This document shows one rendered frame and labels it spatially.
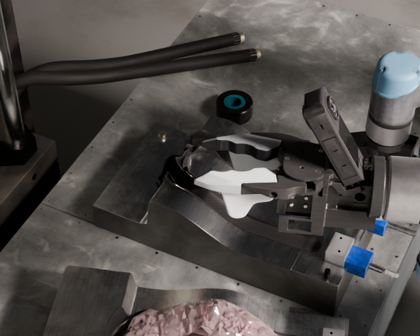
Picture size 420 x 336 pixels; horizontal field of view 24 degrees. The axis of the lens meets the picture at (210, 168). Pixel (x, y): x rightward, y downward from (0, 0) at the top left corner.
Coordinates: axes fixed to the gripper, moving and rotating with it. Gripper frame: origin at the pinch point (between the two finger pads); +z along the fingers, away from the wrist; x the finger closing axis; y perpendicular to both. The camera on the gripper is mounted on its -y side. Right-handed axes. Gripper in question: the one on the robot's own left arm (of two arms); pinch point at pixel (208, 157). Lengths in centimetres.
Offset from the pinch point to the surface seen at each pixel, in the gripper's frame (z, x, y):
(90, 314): 22, 22, 52
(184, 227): 9, 44, 51
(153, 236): 16, 47, 56
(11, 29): 56, 98, 43
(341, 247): -19, 41, 49
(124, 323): 17, 25, 56
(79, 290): 25, 27, 51
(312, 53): -11, 111, 51
